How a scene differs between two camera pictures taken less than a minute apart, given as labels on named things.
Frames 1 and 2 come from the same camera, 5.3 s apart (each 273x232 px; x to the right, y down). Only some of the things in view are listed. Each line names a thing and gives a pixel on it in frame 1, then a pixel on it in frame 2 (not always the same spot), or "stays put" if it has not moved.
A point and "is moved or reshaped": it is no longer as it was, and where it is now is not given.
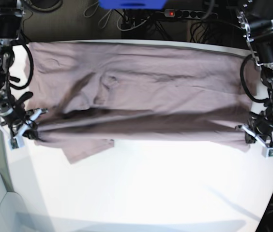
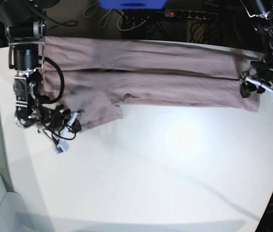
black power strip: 190,14 stays put
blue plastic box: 133,4 stays put
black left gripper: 19,115 → 55,117
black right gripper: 265,122 → 269,69
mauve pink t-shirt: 85,95 is moved or reshaped
